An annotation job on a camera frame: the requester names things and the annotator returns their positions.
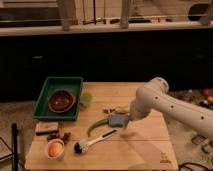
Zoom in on dark red bowl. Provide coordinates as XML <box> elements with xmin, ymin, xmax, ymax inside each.
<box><xmin>48</xmin><ymin>90</ymin><xmax>76</xmax><ymax>113</ymax></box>

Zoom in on yellow banana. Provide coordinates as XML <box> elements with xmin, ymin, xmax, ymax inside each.
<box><xmin>110</xmin><ymin>106</ymin><xmax>130</xmax><ymax>114</ymax></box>

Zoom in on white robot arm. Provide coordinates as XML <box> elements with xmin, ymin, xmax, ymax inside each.
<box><xmin>129</xmin><ymin>77</ymin><xmax>213</xmax><ymax>141</ymax></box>

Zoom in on small wooden block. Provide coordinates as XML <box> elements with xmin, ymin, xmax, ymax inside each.
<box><xmin>35</xmin><ymin>122</ymin><xmax>59</xmax><ymax>135</ymax></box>

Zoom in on white dish brush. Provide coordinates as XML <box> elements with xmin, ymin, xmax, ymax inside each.
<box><xmin>74</xmin><ymin>129</ymin><xmax>117</xmax><ymax>154</ymax></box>

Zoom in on blue sponge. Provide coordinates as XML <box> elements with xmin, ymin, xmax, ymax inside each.
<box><xmin>108</xmin><ymin>115</ymin><xmax>123</xmax><ymax>127</ymax></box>

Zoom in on black stand pole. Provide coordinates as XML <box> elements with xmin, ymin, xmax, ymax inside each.
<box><xmin>12</xmin><ymin>123</ymin><xmax>19</xmax><ymax>171</ymax></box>

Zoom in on spice bottle rack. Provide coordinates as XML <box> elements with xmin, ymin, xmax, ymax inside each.
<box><xmin>178</xmin><ymin>89</ymin><xmax>213</xmax><ymax>154</ymax></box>

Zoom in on green plastic tray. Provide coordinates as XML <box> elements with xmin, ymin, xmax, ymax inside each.
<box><xmin>33</xmin><ymin>77</ymin><xmax>83</xmax><ymax>121</ymax></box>

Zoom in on light green plastic cup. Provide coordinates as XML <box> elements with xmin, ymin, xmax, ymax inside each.
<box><xmin>80</xmin><ymin>93</ymin><xmax>92</xmax><ymax>107</ymax></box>

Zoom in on brown dried fruit pieces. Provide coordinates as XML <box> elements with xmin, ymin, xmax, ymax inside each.
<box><xmin>47</xmin><ymin>132</ymin><xmax>71</xmax><ymax>144</ymax></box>

